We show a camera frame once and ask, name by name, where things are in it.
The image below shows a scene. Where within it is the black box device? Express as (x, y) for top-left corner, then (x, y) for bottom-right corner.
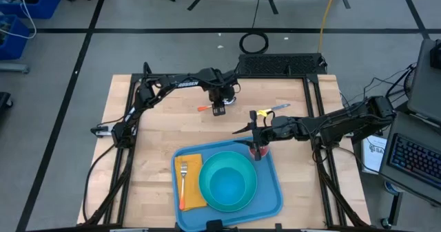
(429, 39), (441, 70)

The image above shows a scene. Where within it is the black chair base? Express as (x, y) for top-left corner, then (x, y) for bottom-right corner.
(0, 91), (14, 121)

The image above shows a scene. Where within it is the white printed paper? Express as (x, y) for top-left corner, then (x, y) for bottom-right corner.
(360, 135), (389, 175)

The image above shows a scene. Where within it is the blue plastic tray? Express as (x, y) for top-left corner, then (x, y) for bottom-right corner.
(171, 137), (284, 232)

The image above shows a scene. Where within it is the white cable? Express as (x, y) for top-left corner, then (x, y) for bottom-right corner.
(0, 0), (38, 40)

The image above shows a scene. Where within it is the cream-handled table knife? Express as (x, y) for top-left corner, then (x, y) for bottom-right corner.
(256, 103), (291, 118)

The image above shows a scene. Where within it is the blue bowl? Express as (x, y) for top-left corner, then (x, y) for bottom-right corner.
(209, 167), (247, 207)

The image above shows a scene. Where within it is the black metal table frame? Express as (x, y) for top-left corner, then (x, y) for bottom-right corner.
(77, 61), (373, 232)

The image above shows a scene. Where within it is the grey bin stand foot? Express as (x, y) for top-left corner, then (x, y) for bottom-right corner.
(0, 62), (30, 74)

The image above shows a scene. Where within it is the orange-handled metal spoon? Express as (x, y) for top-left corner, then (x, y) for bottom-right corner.
(197, 96), (238, 112)

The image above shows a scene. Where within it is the orange-handled metal fork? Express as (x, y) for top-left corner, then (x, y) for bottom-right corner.
(178, 161), (189, 211)

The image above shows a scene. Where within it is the pink plastic cup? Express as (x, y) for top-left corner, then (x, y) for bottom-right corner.
(248, 143), (270, 161)

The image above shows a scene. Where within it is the yellow cable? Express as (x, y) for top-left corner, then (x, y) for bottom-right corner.
(316, 0), (340, 54)

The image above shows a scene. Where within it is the yellow cloth napkin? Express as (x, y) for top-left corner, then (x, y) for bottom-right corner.
(174, 153), (207, 212)

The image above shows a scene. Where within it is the teal plate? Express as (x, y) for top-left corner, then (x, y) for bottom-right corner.
(198, 151), (258, 213)

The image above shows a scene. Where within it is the blue plastic bin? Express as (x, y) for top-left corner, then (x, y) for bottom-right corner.
(0, 14), (31, 61)
(0, 0), (63, 20)

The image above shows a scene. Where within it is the black table-level camera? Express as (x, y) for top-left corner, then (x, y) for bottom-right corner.
(205, 219), (225, 232)

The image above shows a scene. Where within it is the coiled black cable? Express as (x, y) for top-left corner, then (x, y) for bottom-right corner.
(238, 31), (270, 55)

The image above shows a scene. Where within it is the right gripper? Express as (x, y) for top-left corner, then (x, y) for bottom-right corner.
(232, 110), (301, 161)

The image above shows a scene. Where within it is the black desk leg caster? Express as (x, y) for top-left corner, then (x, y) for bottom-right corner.
(380, 190), (404, 230)

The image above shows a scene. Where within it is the black perforated computer case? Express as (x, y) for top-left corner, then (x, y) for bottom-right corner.
(238, 52), (328, 76)

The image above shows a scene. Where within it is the thin black cable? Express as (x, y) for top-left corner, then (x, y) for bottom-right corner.
(251, 0), (262, 30)

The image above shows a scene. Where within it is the grey laptop lid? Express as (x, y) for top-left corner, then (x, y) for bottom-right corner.
(406, 38), (441, 125)

